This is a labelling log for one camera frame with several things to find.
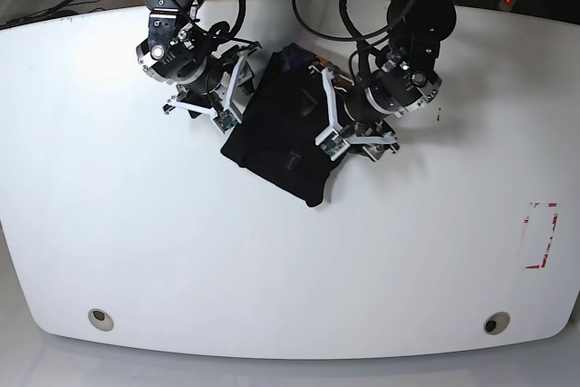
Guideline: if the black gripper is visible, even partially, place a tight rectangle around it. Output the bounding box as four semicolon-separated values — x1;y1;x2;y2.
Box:
180;49;253;102
334;74;390;133

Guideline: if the black T-shirt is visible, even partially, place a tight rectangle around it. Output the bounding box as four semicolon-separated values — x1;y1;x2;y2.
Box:
221;44;342;208

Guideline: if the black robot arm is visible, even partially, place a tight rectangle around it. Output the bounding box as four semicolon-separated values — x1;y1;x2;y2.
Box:
137;0;246;104
339;0;457;126

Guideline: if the red tape rectangle marking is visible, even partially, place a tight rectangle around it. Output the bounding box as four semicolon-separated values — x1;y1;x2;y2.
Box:
521;202;559;270

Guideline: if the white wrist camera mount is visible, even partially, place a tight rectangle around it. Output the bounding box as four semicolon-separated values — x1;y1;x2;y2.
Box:
308;62;400;162
162;42;262;133

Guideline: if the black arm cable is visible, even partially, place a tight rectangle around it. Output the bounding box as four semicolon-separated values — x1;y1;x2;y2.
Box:
291;0;436;89
121;0;255;107

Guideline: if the left table cable grommet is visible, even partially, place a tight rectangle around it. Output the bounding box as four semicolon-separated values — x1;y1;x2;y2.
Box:
88;309;114;332

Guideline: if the table cable grommet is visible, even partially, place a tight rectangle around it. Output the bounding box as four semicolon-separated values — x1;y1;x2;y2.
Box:
88;309;114;332
483;312;511;335

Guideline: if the right table cable grommet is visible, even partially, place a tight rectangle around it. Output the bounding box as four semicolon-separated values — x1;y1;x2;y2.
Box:
483;312;511;335

